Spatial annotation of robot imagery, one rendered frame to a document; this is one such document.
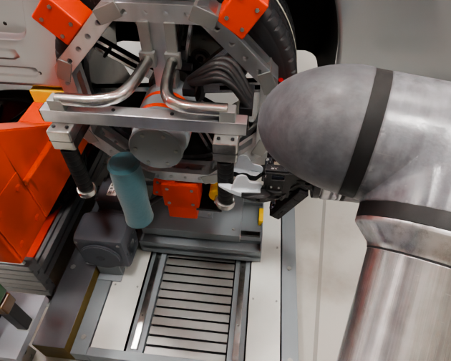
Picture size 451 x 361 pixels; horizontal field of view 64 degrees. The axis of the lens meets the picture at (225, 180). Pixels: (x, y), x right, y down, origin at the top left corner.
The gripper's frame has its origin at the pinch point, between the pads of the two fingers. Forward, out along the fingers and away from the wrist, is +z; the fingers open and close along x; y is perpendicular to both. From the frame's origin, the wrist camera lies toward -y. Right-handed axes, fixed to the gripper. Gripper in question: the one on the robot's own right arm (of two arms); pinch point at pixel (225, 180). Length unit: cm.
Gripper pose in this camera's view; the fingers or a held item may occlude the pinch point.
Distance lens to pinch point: 79.7
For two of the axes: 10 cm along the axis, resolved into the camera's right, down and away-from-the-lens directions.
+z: -9.9, -0.8, 0.8
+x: -1.1, 7.4, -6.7
